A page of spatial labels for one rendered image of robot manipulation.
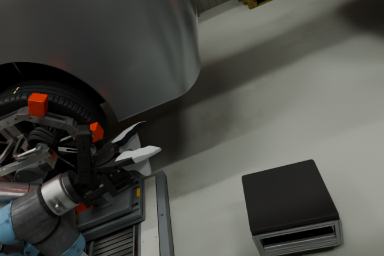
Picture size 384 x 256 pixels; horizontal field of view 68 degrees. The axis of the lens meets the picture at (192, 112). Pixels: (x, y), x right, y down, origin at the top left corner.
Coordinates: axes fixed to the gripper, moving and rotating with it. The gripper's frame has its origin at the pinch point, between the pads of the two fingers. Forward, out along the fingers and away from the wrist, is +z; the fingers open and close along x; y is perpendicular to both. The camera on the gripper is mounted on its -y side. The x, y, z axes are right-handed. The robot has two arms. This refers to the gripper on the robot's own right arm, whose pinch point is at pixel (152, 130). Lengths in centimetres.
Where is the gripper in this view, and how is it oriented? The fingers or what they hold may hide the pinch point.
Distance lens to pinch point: 61.5
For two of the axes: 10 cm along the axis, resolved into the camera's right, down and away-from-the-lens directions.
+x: 3.3, 3.0, -8.9
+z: 8.5, -5.0, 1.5
